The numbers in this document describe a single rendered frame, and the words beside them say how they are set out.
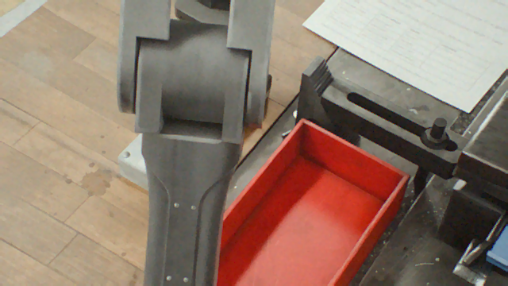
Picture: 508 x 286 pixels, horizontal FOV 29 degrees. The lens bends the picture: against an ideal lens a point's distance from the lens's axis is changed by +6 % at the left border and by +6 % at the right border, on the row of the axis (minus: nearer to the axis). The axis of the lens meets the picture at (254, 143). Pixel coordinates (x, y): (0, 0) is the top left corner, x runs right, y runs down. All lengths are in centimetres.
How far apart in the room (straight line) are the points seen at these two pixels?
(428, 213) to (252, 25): 44
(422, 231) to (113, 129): 33
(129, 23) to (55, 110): 45
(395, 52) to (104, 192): 36
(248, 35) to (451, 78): 53
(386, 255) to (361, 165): 9
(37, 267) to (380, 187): 33
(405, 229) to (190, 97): 42
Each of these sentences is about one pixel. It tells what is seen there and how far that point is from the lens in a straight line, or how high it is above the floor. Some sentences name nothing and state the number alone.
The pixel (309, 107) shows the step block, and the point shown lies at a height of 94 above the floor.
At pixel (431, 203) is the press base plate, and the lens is 97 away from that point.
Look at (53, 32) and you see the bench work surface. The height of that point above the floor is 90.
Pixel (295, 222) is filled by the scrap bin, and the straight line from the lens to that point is 93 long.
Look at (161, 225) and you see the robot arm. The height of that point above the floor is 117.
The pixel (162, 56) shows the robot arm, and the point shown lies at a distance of 57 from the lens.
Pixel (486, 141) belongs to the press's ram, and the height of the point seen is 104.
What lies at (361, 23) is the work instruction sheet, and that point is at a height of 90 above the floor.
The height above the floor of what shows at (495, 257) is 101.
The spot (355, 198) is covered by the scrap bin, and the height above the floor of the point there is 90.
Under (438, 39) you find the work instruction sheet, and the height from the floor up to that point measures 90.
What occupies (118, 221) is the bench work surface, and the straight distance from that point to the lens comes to 93.
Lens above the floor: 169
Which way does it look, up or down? 53 degrees down
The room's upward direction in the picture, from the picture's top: 5 degrees clockwise
